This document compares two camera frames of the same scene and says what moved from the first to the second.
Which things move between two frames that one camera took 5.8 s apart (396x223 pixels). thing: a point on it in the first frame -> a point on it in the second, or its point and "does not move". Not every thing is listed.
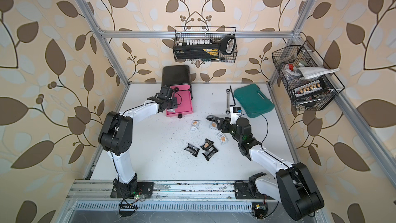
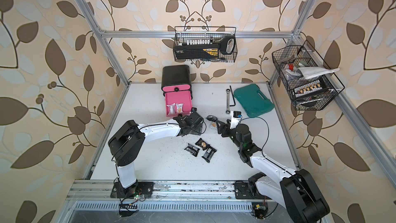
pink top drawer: [180, 87] does not move
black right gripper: [225, 121] does not move
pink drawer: [184, 104] does not move
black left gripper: [176, 100] -> [200, 131]
